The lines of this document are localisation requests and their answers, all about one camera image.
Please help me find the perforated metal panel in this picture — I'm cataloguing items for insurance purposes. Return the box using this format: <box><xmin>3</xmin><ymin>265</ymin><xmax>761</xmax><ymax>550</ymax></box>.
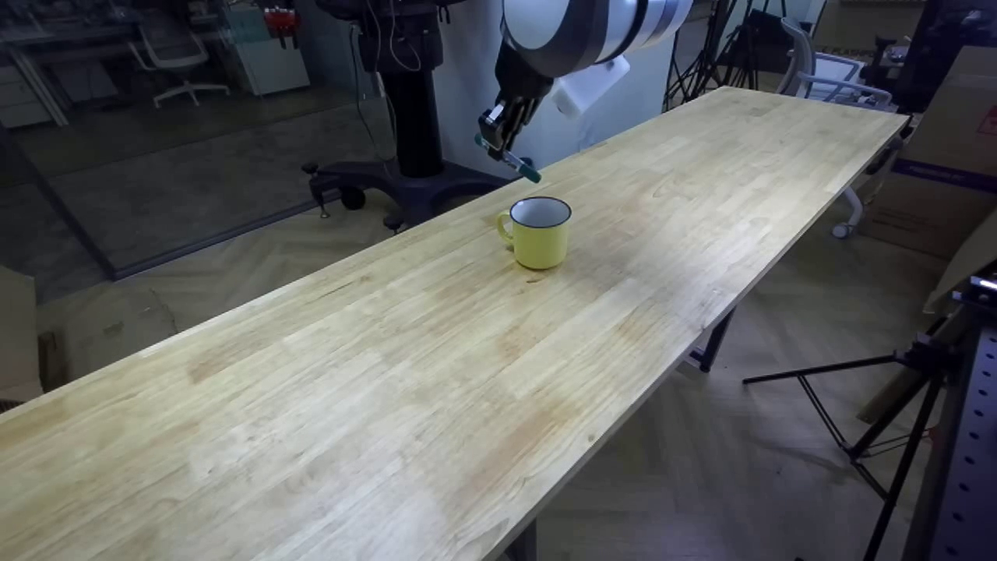
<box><xmin>927</xmin><ymin>327</ymin><xmax>997</xmax><ymax>561</ymax></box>

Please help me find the yellow enamel cup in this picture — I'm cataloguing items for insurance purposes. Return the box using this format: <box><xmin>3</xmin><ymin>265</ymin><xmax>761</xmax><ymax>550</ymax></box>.
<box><xmin>494</xmin><ymin>195</ymin><xmax>577</xmax><ymax>274</ymax></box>

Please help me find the grey office desk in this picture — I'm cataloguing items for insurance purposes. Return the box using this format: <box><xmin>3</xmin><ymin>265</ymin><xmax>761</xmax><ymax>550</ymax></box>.
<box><xmin>0</xmin><ymin>16</ymin><xmax>141</xmax><ymax>133</ymax></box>

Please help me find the black cable bundle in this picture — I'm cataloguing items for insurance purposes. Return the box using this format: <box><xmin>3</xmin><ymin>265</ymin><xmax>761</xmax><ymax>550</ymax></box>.
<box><xmin>663</xmin><ymin>0</ymin><xmax>821</xmax><ymax>96</ymax></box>

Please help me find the leaning cardboard sheet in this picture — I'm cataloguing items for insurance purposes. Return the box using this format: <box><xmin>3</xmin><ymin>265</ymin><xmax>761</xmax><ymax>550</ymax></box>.
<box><xmin>918</xmin><ymin>205</ymin><xmax>997</xmax><ymax>323</ymax></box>

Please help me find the white office chair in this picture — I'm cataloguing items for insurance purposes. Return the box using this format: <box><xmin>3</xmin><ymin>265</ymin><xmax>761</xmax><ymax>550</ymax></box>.
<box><xmin>126</xmin><ymin>7</ymin><xmax>234</xmax><ymax>112</ymax></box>

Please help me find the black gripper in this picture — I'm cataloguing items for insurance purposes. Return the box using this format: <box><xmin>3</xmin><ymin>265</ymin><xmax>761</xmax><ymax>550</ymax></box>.
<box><xmin>474</xmin><ymin>39</ymin><xmax>558</xmax><ymax>168</ymax></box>

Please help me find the tan cardboard piece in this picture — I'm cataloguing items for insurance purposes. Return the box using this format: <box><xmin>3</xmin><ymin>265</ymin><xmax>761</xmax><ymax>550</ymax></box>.
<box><xmin>0</xmin><ymin>262</ymin><xmax>46</xmax><ymax>412</ymax></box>

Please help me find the white caster leg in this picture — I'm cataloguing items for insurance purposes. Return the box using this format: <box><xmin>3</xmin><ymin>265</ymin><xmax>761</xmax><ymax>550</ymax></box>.
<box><xmin>829</xmin><ymin>183</ymin><xmax>870</xmax><ymax>244</ymax></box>

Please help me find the black tripod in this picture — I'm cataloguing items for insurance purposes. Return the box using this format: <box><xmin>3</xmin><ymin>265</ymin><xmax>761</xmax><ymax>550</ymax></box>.
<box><xmin>738</xmin><ymin>272</ymin><xmax>997</xmax><ymax>561</ymax></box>

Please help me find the black wheeled pedestal stand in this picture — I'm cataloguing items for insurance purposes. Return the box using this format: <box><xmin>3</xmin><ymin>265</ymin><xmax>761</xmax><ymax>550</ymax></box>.
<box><xmin>303</xmin><ymin>0</ymin><xmax>538</xmax><ymax>234</ymax></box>

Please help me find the black table leg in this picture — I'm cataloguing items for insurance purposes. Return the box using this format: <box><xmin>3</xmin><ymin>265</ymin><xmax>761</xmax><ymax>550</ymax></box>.
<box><xmin>690</xmin><ymin>310</ymin><xmax>738</xmax><ymax>378</ymax></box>

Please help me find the black upright equipment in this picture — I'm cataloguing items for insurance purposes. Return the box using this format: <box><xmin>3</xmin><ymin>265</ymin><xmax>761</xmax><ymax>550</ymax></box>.
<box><xmin>887</xmin><ymin>0</ymin><xmax>997</xmax><ymax>115</ymax></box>

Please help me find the small red object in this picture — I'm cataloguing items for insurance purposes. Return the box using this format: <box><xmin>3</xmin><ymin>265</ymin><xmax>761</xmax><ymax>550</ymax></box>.
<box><xmin>262</xmin><ymin>3</ymin><xmax>303</xmax><ymax>39</ymax></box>

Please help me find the dark grey floor mat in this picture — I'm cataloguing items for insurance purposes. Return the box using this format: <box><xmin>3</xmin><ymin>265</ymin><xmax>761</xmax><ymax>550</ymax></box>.
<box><xmin>0</xmin><ymin>89</ymin><xmax>401</xmax><ymax>288</ymax></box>

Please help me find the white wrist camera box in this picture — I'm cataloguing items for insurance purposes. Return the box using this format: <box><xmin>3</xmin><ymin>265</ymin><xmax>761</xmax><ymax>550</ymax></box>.
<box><xmin>550</xmin><ymin>53</ymin><xmax>635</xmax><ymax>118</ymax></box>

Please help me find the brown cardboard box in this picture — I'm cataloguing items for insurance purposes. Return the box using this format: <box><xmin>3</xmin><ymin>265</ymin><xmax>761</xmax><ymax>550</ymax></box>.
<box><xmin>865</xmin><ymin>41</ymin><xmax>997</xmax><ymax>265</ymax></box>

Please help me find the pale storage cabinet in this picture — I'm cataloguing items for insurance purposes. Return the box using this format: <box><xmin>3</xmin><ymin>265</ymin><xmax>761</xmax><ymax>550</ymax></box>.
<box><xmin>203</xmin><ymin>0</ymin><xmax>315</xmax><ymax>101</ymax></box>

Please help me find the white wire frame chair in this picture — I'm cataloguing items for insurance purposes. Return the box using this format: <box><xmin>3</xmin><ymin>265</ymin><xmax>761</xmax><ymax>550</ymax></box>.
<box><xmin>777</xmin><ymin>49</ymin><xmax>897</xmax><ymax>112</ymax></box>

